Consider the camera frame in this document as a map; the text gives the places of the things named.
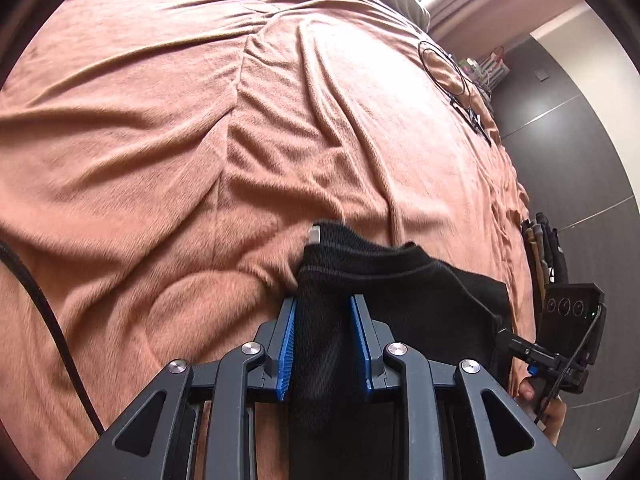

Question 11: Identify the black garment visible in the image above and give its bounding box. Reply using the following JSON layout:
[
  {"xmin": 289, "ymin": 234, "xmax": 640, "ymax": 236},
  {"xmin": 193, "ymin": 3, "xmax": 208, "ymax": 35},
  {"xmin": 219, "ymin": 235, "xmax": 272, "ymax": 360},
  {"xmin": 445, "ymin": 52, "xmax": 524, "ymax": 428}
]
[{"xmin": 286, "ymin": 219, "xmax": 514, "ymax": 441}]

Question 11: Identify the stack of folded clothes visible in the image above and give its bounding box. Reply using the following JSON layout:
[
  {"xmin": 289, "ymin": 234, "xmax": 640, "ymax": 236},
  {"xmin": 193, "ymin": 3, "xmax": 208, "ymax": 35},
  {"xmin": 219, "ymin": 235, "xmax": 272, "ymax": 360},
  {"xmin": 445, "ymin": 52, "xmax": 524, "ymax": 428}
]
[{"xmin": 521, "ymin": 212, "xmax": 568, "ymax": 304}]

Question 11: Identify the person's right hand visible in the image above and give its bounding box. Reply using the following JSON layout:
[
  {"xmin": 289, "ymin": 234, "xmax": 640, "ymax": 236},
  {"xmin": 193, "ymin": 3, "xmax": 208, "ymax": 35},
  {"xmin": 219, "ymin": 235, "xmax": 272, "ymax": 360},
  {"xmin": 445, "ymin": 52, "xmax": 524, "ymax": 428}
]
[{"xmin": 515, "ymin": 377, "xmax": 567, "ymax": 446}]

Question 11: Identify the orange-brown bed blanket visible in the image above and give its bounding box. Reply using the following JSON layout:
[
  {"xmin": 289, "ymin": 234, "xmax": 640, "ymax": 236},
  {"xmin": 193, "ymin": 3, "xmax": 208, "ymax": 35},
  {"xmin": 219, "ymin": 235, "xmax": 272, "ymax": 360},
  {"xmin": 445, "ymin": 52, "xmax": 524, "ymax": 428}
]
[{"xmin": 0, "ymin": 0, "xmax": 537, "ymax": 480}]

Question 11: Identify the striped gift bag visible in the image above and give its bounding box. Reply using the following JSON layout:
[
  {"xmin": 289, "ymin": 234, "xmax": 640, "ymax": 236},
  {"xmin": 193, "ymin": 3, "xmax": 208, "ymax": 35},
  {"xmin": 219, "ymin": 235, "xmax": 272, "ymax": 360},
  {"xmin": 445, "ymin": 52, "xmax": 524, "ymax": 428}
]
[{"xmin": 478, "ymin": 46, "xmax": 510, "ymax": 92}]

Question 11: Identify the pink curtain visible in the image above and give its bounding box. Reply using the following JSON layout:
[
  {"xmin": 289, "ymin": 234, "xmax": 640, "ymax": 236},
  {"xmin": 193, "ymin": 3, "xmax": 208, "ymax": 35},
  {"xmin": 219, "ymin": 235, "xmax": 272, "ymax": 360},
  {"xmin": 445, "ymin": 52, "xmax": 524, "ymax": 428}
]
[{"xmin": 427, "ymin": 0, "xmax": 582, "ymax": 60}]

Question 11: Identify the black coiled cable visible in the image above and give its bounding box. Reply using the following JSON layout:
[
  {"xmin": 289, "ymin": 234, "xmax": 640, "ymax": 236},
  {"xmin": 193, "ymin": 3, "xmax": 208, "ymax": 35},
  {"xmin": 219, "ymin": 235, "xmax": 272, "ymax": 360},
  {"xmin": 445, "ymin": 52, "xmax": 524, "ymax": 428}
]
[{"xmin": 418, "ymin": 39, "xmax": 473, "ymax": 98}]

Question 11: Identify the black braided cable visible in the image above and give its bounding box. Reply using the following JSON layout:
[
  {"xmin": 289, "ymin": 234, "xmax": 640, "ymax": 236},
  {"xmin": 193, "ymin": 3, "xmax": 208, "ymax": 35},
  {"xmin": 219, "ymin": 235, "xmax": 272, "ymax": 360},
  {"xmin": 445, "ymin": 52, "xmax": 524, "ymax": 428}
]
[{"xmin": 0, "ymin": 238, "xmax": 106, "ymax": 437}]

